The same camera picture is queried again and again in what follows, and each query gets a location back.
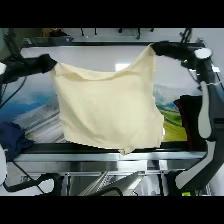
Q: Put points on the cream T-shirt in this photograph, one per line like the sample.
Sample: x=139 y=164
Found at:
x=110 y=110

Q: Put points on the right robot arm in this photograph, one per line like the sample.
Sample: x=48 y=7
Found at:
x=206 y=110

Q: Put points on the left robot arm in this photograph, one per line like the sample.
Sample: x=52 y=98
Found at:
x=23 y=66

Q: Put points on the dark red garment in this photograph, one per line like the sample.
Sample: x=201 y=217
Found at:
x=182 y=123

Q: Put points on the black garment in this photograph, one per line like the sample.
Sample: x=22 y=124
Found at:
x=194 y=120

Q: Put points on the navy blue garment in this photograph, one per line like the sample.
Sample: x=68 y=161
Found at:
x=12 y=138

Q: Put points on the silver frame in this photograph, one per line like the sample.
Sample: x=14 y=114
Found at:
x=110 y=166

